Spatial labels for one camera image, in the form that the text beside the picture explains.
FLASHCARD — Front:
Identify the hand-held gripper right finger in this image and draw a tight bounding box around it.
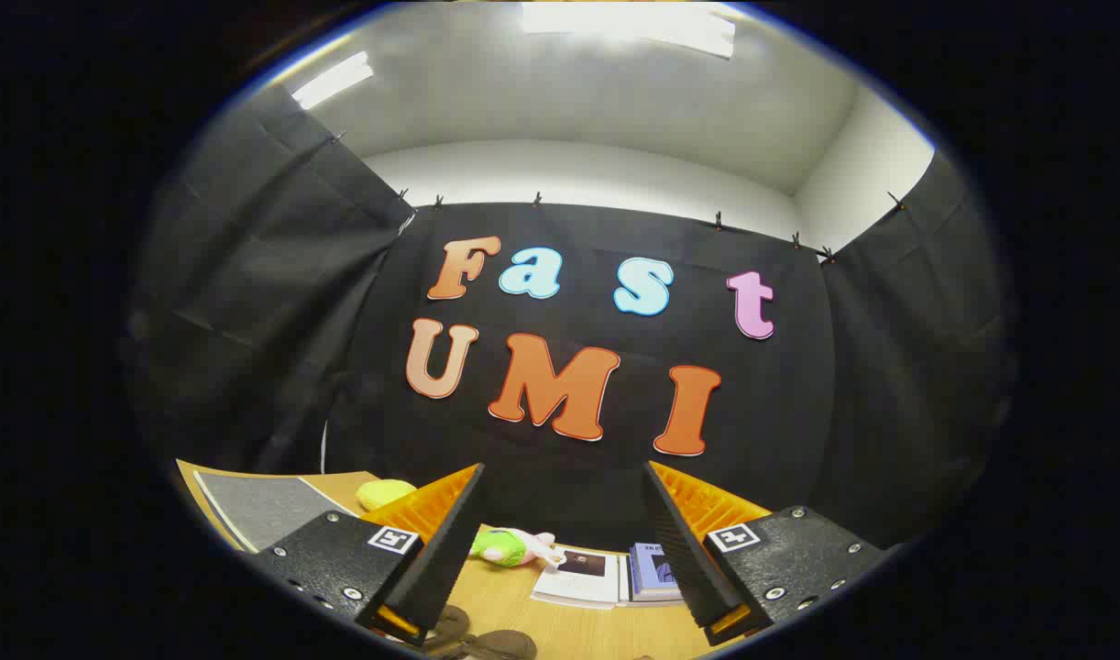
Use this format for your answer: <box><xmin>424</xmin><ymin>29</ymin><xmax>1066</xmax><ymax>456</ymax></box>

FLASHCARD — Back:
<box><xmin>641</xmin><ymin>460</ymin><xmax>891</xmax><ymax>647</ymax></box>

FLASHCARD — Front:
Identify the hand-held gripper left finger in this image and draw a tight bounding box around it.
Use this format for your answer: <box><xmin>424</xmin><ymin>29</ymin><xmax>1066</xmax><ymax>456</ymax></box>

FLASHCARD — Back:
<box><xmin>248</xmin><ymin>463</ymin><xmax>488</xmax><ymax>647</ymax></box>

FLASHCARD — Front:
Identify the brown fuzzy shoe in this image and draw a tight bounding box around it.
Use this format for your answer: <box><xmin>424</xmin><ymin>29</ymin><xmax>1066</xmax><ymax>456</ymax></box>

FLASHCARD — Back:
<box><xmin>450</xmin><ymin>629</ymin><xmax>539</xmax><ymax>660</ymax></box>
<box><xmin>427</xmin><ymin>605</ymin><xmax>474</xmax><ymax>647</ymax></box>

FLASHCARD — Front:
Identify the grey fabric storage box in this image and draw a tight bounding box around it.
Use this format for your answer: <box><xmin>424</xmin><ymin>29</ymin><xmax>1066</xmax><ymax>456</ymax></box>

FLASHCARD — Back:
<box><xmin>192</xmin><ymin>469</ymin><xmax>359</xmax><ymax>554</ymax></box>

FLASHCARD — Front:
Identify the blue book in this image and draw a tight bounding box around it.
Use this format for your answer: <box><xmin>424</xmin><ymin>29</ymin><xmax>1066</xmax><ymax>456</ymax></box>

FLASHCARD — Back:
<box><xmin>626</xmin><ymin>541</ymin><xmax>685</xmax><ymax>601</ymax></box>

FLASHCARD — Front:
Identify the green and pink plush toy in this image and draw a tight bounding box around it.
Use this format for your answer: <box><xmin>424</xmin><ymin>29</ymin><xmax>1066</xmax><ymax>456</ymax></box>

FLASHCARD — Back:
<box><xmin>470</xmin><ymin>527</ymin><xmax>565</xmax><ymax>569</ymax></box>

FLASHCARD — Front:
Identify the yellow plush toy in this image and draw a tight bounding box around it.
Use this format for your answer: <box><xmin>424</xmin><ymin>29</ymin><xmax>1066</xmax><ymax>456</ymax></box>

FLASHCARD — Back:
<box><xmin>357</xmin><ymin>478</ymin><xmax>418</xmax><ymax>512</ymax></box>

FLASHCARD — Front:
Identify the white book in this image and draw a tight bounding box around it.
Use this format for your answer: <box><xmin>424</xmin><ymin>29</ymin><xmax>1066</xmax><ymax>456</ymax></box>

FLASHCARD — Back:
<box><xmin>531</xmin><ymin>547</ymin><xmax>621</xmax><ymax>611</ymax></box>

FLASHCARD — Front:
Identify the narrow ceiling light strip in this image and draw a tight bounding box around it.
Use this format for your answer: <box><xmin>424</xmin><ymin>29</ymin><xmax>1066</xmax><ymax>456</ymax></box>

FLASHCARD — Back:
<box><xmin>290</xmin><ymin>50</ymin><xmax>375</xmax><ymax>111</ymax></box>

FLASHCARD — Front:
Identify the wide ceiling light panel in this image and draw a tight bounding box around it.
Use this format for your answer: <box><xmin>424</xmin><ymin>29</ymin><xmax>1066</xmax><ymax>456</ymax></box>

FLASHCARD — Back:
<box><xmin>522</xmin><ymin>0</ymin><xmax>737</xmax><ymax>61</ymax></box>

